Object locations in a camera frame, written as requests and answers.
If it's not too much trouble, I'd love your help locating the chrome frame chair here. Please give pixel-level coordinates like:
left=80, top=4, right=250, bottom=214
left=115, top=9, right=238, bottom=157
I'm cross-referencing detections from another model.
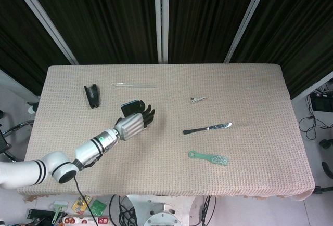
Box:
left=0, top=110, right=34, bottom=163

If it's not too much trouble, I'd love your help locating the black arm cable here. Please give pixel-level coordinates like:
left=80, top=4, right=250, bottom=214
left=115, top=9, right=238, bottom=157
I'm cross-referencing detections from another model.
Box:
left=73, top=168, right=99, bottom=226

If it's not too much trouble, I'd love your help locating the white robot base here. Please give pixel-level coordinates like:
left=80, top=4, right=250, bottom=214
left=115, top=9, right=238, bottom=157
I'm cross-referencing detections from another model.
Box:
left=124, top=194, right=198, bottom=226

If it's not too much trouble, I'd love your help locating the black handled metal knife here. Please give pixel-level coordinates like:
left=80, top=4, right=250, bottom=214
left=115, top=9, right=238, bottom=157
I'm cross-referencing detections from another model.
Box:
left=183, top=122, right=233, bottom=136

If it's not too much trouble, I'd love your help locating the black fabric screen panel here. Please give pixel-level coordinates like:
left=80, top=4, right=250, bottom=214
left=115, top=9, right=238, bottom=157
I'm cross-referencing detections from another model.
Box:
left=0, top=0, right=79, bottom=102
left=223, top=0, right=333, bottom=101
left=7, top=0, right=163, bottom=65
left=161, top=0, right=271, bottom=64

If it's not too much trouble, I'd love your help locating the black floor cable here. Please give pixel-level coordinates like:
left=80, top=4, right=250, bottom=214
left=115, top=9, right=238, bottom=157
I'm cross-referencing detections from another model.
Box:
left=298, top=115, right=327, bottom=140

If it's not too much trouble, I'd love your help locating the small silver metal clip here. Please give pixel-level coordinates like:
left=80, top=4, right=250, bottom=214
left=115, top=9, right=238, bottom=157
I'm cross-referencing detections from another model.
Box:
left=190, top=96, right=208, bottom=105

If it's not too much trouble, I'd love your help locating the black coiled cable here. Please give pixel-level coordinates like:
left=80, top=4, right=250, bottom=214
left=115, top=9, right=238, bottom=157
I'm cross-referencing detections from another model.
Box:
left=108, top=194, right=137, bottom=226

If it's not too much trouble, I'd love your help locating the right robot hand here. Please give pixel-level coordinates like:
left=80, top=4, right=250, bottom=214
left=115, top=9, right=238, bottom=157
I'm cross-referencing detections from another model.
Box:
left=322, top=161, right=333, bottom=178

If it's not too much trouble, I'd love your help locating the black smartphone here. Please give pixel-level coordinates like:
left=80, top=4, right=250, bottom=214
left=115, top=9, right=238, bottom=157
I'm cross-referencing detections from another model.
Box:
left=120, top=100, right=143, bottom=117

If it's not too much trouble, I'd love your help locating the black hanging cable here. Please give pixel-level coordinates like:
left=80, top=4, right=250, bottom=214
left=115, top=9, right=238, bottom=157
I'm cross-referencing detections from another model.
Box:
left=199, top=196, right=216, bottom=224

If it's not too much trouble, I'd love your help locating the red and white box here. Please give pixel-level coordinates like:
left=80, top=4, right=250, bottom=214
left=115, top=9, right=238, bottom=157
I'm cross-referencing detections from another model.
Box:
left=63, top=215, right=110, bottom=226

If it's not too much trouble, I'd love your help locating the black flat device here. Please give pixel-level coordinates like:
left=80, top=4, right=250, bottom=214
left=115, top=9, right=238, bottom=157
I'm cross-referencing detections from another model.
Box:
left=27, top=209, right=53, bottom=226

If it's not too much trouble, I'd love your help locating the black box device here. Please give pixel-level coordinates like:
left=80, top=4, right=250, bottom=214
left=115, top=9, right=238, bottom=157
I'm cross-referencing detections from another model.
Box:
left=311, top=92, right=333, bottom=112

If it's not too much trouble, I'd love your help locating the black stapler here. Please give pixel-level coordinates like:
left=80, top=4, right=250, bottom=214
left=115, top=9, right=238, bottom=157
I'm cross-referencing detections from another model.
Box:
left=83, top=83, right=101, bottom=110

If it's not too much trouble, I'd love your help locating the green packet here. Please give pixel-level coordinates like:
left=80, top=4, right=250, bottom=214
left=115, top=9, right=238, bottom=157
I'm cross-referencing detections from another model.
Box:
left=88, top=198, right=108, bottom=216

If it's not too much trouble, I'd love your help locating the green and white scraper tool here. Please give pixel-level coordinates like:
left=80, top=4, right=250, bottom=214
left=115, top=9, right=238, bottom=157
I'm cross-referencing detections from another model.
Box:
left=50, top=200, right=70, bottom=224

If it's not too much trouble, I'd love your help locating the beige woven tablecloth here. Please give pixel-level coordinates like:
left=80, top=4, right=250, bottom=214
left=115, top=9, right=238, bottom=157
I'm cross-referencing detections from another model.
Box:
left=17, top=64, right=315, bottom=202

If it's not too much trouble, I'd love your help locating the yellow padlock package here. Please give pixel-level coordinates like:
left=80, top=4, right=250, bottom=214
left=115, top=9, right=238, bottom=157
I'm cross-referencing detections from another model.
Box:
left=72, top=194, right=92, bottom=215

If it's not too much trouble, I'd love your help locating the clear glass tube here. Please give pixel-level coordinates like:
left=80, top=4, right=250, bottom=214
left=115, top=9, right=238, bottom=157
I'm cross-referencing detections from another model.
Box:
left=111, top=82, right=158, bottom=89

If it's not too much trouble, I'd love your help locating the green scrubbing brush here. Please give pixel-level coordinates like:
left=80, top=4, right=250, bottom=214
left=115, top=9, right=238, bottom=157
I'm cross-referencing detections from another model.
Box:
left=188, top=151, right=230, bottom=166

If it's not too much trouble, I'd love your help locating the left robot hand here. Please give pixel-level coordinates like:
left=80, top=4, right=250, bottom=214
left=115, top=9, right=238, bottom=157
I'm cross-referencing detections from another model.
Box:
left=114, top=101, right=156, bottom=141

